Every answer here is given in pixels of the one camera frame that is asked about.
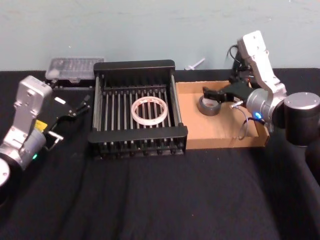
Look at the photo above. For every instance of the clear plastic case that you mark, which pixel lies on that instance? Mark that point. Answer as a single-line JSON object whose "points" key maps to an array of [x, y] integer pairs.
{"points": [[75, 67]]}

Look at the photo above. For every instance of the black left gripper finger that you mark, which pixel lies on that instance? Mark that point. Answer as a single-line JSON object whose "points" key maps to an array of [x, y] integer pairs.
{"points": [[83, 103], [82, 111]]}

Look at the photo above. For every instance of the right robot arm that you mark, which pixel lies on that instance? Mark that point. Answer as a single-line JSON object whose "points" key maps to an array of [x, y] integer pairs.
{"points": [[260, 62]]}

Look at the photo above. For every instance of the black rack with steel bars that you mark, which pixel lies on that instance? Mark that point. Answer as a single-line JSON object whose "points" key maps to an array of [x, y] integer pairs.
{"points": [[137, 140]]}

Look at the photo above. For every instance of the shallow brown cardboard tray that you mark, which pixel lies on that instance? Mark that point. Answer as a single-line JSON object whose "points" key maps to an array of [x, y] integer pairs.
{"points": [[220, 130]]}

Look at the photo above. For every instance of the plain pale wall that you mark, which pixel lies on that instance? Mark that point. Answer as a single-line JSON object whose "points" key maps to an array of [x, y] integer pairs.
{"points": [[150, 30]]}

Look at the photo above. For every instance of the white tape roll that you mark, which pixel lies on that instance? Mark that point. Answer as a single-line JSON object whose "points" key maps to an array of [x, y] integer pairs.
{"points": [[136, 116]]}

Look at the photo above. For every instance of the small white three-armed plastic piece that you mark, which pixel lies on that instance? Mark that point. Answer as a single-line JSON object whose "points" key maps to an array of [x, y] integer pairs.
{"points": [[194, 64]]}

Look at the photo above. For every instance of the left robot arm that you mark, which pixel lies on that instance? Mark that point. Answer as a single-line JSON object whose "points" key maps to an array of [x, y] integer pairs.
{"points": [[27, 100]]}

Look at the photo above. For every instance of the silver tape roll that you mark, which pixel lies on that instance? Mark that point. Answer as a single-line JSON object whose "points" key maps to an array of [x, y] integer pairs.
{"points": [[208, 110]]}

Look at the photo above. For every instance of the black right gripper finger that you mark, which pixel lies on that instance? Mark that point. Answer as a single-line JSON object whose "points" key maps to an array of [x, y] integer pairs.
{"points": [[217, 99], [211, 91]]}

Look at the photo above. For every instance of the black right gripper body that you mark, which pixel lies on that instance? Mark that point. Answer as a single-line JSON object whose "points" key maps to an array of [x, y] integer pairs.
{"points": [[236, 92]]}

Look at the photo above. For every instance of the black table cloth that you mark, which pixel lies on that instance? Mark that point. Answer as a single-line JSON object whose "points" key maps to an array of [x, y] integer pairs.
{"points": [[160, 195]]}

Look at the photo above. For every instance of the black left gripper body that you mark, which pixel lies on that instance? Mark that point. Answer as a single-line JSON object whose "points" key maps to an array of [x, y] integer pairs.
{"points": [[58, 111]]}

